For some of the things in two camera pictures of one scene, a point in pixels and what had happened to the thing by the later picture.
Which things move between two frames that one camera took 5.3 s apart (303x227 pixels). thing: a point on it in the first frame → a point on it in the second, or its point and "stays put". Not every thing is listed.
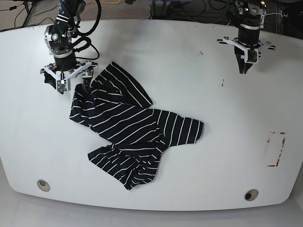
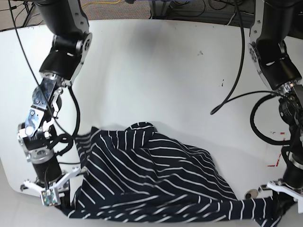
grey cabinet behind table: (176, 9) stays put
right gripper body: (251, 14) → (292, 182)
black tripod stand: (29, 12) stays put
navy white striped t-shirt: (117, 107) → (135, 176)
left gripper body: (58, 39) → (39, 144)
